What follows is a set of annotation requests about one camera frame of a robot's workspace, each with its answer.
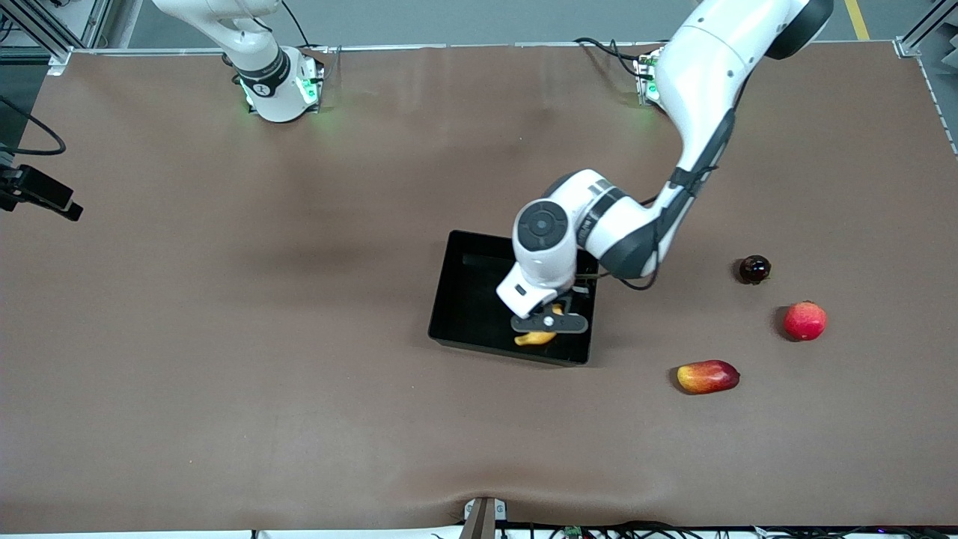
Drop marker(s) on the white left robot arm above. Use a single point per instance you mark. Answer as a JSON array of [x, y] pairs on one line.
[[703, 75]]

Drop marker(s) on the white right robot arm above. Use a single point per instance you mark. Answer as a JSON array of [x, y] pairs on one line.
[[269, 82]]

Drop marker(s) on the dark purple plum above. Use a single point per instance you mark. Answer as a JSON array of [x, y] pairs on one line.
[[754, 269]]

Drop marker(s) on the brown table cover mat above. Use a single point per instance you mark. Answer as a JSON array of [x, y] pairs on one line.
[[299, 434]]

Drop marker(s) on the yellow banana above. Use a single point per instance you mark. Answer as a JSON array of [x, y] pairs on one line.
[[535, 338]]

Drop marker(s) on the red yellow mango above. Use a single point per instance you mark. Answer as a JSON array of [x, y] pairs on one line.
[[707, 376]]

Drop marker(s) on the aluminium frame profile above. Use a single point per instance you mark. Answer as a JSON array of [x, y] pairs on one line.
[[56, 61], [909, 45]]

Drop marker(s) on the metal table edge clamp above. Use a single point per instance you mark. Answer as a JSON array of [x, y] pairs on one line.
[[483, 518]]

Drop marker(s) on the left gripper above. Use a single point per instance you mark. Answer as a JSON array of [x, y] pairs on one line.
[[566, 303]]

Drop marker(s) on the black plastic box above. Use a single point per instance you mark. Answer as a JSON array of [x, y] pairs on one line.
[[471, 299]]

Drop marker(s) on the round red peach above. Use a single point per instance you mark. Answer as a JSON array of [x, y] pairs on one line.
[[805, 322]]

